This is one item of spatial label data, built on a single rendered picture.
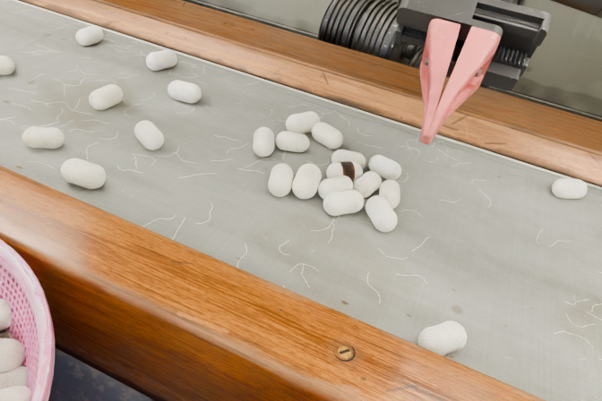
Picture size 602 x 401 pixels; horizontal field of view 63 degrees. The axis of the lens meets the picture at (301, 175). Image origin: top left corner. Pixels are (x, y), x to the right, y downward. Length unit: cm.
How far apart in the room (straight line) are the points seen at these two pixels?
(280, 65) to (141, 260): 35
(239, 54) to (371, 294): 37
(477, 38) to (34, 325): 32
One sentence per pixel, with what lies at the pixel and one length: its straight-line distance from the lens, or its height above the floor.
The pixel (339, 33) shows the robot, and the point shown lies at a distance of 79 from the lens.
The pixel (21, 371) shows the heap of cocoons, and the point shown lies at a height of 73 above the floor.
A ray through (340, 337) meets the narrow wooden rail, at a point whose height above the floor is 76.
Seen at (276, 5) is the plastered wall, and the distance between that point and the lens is 273.
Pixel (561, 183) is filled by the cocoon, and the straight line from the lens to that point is 52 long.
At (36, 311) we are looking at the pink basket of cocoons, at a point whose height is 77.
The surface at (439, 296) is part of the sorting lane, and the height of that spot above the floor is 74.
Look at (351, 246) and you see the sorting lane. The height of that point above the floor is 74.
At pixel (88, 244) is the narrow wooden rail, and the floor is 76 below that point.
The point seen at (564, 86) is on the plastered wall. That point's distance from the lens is 255.
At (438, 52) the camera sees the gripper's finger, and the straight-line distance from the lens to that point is 35.
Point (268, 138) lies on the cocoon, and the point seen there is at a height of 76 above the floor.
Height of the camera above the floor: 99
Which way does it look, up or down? 35 degrees down
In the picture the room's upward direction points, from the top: 10 degrees clockwise
